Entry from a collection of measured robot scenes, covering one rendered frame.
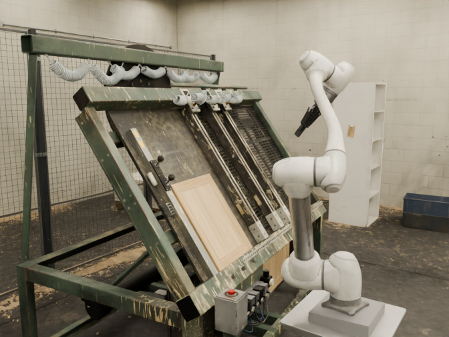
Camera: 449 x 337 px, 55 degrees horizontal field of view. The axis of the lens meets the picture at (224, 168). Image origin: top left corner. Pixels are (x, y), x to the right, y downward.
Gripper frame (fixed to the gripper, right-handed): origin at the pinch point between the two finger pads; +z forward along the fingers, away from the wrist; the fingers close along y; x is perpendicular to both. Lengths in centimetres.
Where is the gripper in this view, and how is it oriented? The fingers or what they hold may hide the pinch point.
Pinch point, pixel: (300, 130)
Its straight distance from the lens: 233.1
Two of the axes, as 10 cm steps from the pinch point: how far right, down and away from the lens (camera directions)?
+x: 5.9, 6.4, -5.0
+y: -6.0, -0.7, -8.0
